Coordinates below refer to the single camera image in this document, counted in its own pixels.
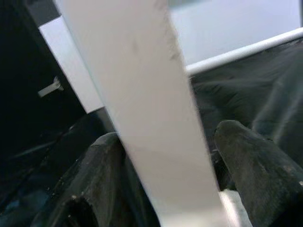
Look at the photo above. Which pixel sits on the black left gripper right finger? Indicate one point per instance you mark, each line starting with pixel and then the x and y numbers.
pixel 265 179

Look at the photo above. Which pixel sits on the white plastic table top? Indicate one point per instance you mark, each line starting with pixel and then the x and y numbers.
pixel 146 94

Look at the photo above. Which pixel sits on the white plastic table leg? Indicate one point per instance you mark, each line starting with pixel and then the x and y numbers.
pixel 248 49

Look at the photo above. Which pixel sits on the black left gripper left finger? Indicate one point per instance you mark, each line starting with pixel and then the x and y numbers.
pixel 94 184

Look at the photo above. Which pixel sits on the black cloth cover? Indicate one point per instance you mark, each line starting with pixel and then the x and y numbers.
pixel 248 99

